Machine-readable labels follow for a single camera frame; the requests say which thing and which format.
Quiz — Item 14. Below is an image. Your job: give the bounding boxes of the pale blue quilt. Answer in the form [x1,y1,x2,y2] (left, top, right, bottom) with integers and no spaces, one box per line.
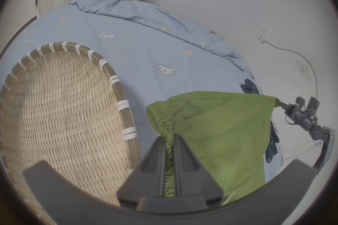
[67,0,246,72]

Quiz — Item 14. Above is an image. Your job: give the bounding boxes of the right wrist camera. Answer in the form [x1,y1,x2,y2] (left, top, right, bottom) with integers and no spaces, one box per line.
[295,96,320,117]

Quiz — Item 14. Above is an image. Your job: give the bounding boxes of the green shorts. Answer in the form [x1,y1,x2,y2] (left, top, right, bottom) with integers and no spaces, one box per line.
[146,91,279,206]

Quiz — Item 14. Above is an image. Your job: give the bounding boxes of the bed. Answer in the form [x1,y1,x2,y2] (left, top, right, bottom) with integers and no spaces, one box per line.
[0,3,320,206]

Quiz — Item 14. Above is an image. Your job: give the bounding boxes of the round woven basket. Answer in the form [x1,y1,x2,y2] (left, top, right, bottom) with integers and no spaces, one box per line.
[0,42,141,225]

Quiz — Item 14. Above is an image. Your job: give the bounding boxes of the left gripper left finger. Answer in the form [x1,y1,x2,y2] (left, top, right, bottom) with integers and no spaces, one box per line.
[117,136,167,205]

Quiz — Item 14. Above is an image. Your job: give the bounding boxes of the dark blue garment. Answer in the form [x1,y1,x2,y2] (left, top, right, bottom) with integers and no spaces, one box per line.
[240,78,281,164]

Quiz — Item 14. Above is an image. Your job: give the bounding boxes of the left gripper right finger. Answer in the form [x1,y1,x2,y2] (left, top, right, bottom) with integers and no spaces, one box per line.
[174,134,224,204]

